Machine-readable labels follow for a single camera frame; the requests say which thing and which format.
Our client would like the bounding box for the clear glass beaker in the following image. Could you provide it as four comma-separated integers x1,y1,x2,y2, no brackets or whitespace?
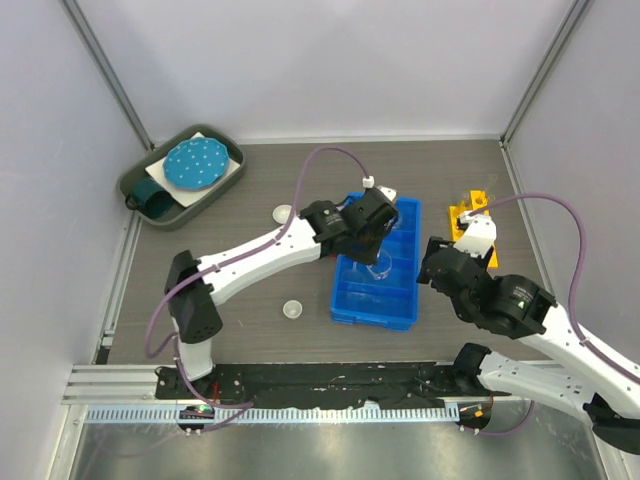
366,249,393,281

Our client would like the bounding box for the yellow test tube rack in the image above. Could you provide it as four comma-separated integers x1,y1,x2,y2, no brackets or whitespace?
448,190,499,269

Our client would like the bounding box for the blue divided plastic bin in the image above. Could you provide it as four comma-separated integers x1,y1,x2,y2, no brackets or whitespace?
330,197,422,331

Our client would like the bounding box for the thin clear test tube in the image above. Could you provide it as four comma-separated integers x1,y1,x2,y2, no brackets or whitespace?
483,174,498,204

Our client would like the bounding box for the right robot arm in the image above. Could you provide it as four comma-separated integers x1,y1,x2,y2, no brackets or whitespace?
417,237,639,455

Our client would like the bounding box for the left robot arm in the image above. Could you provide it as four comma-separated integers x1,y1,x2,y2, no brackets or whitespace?
165,186,398,399

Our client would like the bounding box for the small white ceramic dish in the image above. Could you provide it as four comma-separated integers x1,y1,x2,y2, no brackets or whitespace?
272,204,295,225

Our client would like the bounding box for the small translucent plastic cup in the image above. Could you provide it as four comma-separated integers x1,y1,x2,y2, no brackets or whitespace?
282,300,303,319

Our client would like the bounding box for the white square board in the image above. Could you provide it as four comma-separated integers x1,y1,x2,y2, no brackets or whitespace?
144,132,241,208

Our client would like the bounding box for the blue dotted plate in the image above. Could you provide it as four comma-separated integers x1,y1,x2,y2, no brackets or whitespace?
162,137,230,192

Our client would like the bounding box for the dark green mug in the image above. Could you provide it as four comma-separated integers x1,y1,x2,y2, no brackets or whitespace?
125,177,175,220

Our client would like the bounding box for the grey-green plastic tray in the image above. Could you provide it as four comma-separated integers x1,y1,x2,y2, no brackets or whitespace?
118,124,247,230

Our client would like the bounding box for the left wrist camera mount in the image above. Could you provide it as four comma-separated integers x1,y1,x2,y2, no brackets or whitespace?
362,175,398,204

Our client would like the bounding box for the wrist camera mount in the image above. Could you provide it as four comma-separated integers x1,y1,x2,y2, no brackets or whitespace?
454,211,497,260
362,175,398,204

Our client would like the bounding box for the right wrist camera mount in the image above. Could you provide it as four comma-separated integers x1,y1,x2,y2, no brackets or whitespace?
454,211,497,260

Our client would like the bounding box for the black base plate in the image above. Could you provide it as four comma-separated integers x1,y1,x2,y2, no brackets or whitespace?
154,360,514,409

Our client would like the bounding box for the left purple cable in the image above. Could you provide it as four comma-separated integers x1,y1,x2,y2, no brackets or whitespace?
144,145,376,361

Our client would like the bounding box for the right aluminium frame post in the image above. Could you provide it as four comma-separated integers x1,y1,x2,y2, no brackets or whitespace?
500,0,593,148

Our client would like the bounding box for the aluminium frame post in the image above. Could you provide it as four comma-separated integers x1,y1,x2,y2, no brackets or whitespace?
500,0,593,148
59,0,154,151

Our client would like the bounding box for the white slotted cable duct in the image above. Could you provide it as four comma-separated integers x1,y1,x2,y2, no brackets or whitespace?
84,403,459,425

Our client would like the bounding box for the left aluminium frame post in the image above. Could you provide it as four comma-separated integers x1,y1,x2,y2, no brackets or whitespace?
59,0,154,151

